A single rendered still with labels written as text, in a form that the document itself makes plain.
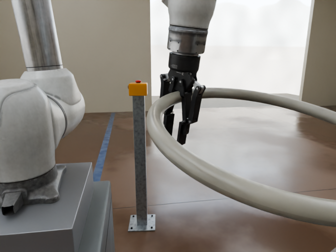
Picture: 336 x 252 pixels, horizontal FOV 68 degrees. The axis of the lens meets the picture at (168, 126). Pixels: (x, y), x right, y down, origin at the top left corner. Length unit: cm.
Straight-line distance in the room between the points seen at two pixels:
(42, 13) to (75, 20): 585
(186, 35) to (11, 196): 52
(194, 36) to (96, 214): 53
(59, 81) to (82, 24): 586
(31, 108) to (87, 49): 596
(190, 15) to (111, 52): 598
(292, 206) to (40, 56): 71
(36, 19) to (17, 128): 33
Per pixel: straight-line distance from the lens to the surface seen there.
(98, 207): 78
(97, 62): 653
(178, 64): 58
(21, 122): 62
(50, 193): 67
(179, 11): 56
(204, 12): 56
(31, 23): 81
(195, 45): 57
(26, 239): 61
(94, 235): 68
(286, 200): 32
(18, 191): 67
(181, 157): 35
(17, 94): 63
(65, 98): 78
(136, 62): 650
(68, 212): 62
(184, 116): 62
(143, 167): 181
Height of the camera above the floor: 120
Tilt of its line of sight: 14 degrees down
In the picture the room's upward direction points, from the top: straight up
